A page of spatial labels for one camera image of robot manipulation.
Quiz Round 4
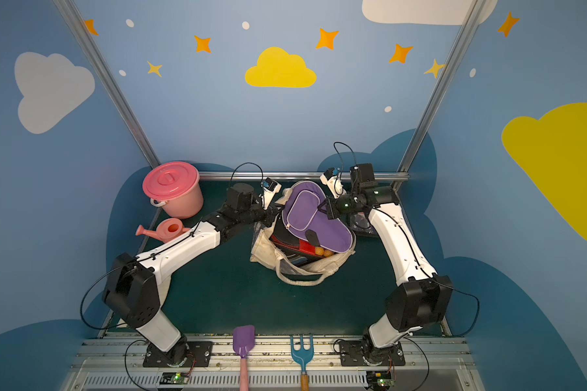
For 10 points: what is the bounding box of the aluminium back rail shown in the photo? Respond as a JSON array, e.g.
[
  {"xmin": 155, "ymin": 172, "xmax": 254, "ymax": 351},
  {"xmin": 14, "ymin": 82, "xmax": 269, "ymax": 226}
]
[{"xmin": 199, "ymin": 171, "xmax": 409, "ymax": 182}]

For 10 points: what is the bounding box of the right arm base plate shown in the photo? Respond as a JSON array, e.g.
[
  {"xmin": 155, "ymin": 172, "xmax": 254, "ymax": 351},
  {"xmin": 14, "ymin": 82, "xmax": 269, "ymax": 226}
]
[{"xmin": 333, "ymin": 339, "xmax": 405, "ymax": 367}]

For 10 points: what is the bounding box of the pink watering can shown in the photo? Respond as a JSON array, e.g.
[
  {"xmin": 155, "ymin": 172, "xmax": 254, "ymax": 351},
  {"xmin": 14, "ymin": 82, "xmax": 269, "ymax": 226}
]
[{"xmin": 135, "ymin": 218, "xmax": 189, "ymax": 243}]

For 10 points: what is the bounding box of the right circuit board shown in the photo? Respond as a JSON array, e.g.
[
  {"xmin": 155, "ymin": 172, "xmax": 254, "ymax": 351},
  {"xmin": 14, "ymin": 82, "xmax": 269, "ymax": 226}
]
[{"xmin": 365, "ymin": 371, "xmax": 396, "ymax": 391}]

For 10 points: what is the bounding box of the pink bucket with lid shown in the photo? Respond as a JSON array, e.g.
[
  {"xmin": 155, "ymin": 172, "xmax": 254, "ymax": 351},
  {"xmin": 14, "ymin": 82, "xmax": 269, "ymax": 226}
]
[{"xmin": 142, "ymin": 161, "xmax": 204, "ymax": 219}]

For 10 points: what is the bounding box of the purple toy shovel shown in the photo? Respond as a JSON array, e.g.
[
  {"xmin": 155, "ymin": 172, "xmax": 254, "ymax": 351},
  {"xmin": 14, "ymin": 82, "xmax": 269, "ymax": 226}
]
[{"xmin": 233, "ymin": 325, "xmax": 255, "ymax": 391}]

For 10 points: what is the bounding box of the black red paddle case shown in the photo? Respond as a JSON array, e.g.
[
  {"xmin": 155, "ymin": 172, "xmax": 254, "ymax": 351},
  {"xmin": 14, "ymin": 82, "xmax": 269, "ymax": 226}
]
[{"xmin": 270, "ymin": 218, "xmax": 322, "ymax": 262}]

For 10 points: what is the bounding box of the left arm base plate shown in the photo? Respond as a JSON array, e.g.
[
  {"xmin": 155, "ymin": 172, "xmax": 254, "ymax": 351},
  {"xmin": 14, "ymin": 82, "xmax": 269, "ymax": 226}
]
[{"xmin": 143, "ymin": 338, "xmax": 214, "ymax": 368}]

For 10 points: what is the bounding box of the circuit board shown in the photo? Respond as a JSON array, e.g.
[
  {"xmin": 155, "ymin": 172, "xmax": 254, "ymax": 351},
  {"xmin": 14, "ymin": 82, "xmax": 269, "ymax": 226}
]
[
  {"xmin": 365, "ymin": 371, "xmax": 396, "ymax": 391},
  {"xmin": 159, "ymin": 372, "xmax": 191, "ymax": 386}
]

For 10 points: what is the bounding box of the left circuit board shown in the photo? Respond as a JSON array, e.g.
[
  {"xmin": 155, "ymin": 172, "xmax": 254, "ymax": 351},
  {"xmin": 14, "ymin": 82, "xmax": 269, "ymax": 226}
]
[{"xmin": 159, "ymin": 372, "xmax": 191, "ymax": 386}]

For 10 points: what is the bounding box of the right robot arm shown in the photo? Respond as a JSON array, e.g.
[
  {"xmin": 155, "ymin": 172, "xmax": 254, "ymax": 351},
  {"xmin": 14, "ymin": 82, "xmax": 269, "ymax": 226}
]
[{"xmin": 320, "ymin": 164, "xmax": 453, "ymax": 350}]

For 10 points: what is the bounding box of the teal toy rake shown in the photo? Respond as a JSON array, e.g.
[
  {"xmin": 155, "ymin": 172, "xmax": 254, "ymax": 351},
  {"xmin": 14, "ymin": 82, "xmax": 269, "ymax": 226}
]
[{"xmin": 290, "ymin": 334, "xmax": 314, "ymax": 391}]

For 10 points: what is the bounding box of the purple paddle case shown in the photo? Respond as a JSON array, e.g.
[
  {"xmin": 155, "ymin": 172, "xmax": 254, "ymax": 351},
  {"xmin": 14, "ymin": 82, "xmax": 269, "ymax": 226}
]
[{"xmin": 281, "ymin": 181, "xmax": 355, "ymax": 253}]

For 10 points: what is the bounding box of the clear-packaged red paddle set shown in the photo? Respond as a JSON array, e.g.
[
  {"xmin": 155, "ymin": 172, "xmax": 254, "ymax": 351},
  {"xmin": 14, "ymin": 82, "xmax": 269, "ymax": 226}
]
[{"xmin": 347, "ymin": 212, "xmax": 378, "ymax": 238}]

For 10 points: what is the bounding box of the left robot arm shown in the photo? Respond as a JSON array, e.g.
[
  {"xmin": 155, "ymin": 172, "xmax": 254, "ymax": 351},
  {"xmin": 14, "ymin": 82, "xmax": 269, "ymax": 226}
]
[{"xmin": 102, "ymin": 178, "xmax": 282, "ymax": 367}]

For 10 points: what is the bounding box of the cream canvas tote bag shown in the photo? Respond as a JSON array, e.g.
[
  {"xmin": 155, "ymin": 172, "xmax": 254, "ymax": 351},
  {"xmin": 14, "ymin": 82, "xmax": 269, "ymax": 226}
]
[{"xmin": 250, "ymin": 188, "xmax": 356, "ymax": 287}]

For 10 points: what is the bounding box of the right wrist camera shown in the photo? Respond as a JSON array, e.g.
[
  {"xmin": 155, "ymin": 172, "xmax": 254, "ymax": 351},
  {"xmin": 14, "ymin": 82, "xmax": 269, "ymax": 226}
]
[{"xmin": 320, "ymin": 168, "xmax": 344, "ymax": 199}]

